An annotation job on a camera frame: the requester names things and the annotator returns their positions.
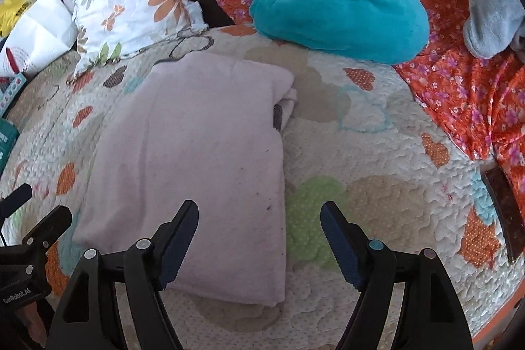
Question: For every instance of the teal plush pillow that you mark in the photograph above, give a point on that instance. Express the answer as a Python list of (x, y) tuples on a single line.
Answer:
[(340, 5)]

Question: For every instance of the yellow plastic bag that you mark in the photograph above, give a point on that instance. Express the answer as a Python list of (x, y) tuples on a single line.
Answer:
[(10, 11)]

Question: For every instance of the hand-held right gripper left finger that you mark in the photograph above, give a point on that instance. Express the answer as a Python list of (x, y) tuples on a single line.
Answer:
[(180, 247)]

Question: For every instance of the cream patterned quilt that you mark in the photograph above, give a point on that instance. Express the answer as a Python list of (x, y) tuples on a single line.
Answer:
[(369, 153)]

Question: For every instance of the grey fleece cloth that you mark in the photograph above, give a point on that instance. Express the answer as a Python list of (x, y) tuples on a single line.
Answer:
[(492, 13)]

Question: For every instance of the red floral bed sheet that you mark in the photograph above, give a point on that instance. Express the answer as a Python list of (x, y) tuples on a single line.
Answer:
[(451, 95)]

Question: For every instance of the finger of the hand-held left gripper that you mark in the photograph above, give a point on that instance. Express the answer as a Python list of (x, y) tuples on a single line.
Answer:
[(53, 221), (16, 199)]

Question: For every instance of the green box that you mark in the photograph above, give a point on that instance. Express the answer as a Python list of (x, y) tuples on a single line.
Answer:
[(6, 141)]

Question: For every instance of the white plastic bag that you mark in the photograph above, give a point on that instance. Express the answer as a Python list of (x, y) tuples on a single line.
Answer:
[(37, 26)]

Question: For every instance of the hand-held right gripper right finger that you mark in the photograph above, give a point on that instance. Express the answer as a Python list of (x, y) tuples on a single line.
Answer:
[(342, 247)]

